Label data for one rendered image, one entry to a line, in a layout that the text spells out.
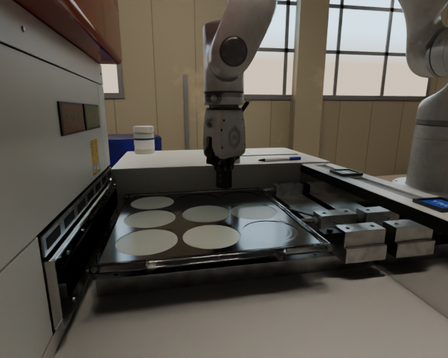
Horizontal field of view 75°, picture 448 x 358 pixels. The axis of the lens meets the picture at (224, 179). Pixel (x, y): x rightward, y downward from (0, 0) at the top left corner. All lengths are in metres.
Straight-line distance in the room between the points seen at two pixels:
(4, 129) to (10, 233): 0.10
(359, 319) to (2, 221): 0.45
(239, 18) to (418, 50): 0.55
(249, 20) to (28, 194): 0.41
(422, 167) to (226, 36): 0.64
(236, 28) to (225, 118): 0.16
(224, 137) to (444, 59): 0.58
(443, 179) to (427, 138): 0.11
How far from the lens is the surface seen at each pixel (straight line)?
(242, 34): 0.54
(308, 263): 0.57
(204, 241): 0.49
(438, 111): 0.92
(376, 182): 0.72
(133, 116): 3.10
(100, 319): 0.49
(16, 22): 0.40
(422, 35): 0.94
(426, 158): 0.94
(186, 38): 3.16
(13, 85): 0.36
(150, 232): 0.54
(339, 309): 0.51
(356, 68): 3.68
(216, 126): 0.59
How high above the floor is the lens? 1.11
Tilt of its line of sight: 13 degrees down
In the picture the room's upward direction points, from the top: straight up
